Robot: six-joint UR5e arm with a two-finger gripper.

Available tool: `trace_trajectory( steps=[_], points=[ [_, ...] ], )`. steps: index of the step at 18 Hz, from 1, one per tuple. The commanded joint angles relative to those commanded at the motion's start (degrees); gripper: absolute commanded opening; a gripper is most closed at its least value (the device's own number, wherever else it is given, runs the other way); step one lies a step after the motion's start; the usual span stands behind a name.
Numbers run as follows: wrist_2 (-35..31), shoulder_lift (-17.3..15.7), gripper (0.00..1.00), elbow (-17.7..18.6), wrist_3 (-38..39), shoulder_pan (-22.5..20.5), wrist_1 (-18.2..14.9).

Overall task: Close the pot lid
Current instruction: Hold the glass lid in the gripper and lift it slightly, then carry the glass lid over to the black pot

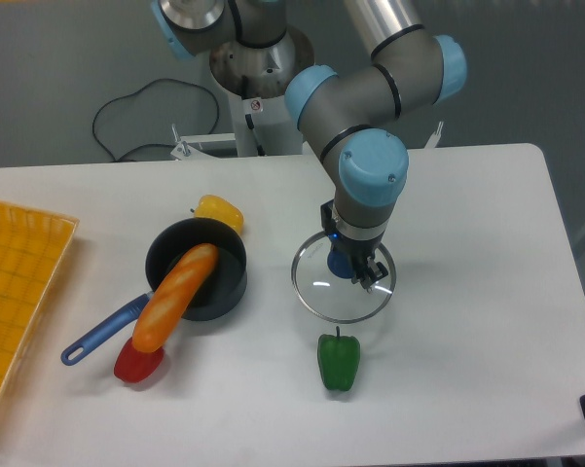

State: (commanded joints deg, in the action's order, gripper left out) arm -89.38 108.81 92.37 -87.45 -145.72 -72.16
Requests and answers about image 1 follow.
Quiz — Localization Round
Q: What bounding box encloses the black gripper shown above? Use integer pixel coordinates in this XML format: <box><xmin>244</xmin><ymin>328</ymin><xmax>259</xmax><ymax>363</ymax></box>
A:
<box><xmin>320</xmin><ymin>200</ymin><xmax>388</xmax><ymax>290</ymax></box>

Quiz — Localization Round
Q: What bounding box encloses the glass pot lid blue knob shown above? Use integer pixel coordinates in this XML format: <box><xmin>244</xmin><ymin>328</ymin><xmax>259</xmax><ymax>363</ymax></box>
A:
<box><xmin>291</xmin><ymin>233</ymin><xmax>397</xmax><ymax>324</ymax></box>

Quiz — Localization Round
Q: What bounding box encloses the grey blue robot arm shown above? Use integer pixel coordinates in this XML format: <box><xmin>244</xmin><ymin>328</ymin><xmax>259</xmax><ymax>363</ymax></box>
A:
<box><xmin>151</xmin><ymin>1</ymin><xmax>467</xmax><ymax>288</ymax></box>

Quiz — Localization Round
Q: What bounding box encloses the green toy bell pepper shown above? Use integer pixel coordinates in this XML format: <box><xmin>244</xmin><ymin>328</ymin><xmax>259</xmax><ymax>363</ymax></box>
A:
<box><xmin>317</xmin><ymin>326</ymin><xmax>361</xmax><ymax>392</ymax></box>

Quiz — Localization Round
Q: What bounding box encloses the yellow toy bell pepper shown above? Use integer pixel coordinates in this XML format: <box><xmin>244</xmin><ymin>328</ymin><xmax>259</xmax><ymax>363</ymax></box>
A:
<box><xmin>191</xmin><ymin>195</ymin><xmax>244</xmax><ymax>235</ymax></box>

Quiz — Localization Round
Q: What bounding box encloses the orange toy bread loaf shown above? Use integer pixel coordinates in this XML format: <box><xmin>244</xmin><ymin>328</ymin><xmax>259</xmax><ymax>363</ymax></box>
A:
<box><xmin>132</xmin><ymin>243</ymin><xmax>219</xmax><ymax>353</ymax></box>

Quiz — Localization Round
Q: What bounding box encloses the red toy bell pepper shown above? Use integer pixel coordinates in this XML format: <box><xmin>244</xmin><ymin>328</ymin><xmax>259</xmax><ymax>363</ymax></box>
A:
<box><xmin>113</xmin><ymin>338</ymin><xmax>165</xmax><ymax>383</ymax></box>

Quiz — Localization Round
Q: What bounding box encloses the yellow plastic basket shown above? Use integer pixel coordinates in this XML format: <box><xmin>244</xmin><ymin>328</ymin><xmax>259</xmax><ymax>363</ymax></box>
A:
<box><xmin>0</xmin><ymin>200</ymin><xmax>79</xmax><ymax>400</ymax></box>

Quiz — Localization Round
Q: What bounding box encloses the black pot blue handle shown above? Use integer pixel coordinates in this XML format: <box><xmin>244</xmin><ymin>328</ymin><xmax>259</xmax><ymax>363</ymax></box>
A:
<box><xmin>60</xmin><ymin>218</ymin><xmax>247</xmax><ymax>366</ymax></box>

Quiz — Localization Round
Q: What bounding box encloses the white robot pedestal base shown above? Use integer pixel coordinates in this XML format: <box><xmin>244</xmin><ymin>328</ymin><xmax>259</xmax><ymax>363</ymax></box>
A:
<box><xmin>171</xmin><ymin>20</ymin><xmax>315</xmax><ymax>157</ymax></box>

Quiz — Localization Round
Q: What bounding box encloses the black cable on floor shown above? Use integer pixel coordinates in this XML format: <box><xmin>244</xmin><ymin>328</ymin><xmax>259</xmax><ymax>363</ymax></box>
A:
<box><xmin>91</xmin><ymin>77</ymin><xmax>221</xmax><ymax>162</ymax></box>

